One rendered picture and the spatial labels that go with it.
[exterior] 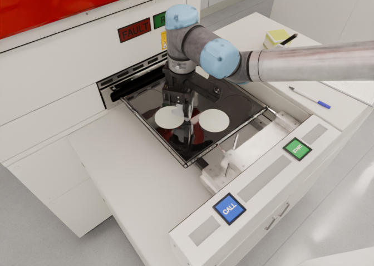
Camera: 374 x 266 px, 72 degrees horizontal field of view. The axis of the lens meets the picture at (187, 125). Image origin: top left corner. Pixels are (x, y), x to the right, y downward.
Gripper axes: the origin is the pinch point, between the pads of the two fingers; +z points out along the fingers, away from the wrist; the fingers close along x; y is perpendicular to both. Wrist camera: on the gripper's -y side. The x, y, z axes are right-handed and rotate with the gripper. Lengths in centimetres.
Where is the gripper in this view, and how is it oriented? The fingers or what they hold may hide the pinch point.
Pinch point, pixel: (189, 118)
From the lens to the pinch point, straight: 83.5
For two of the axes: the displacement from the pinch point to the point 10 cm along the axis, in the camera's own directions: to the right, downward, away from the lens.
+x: -2.5, 7.4, -6.2
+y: -9.7, -1.9, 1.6
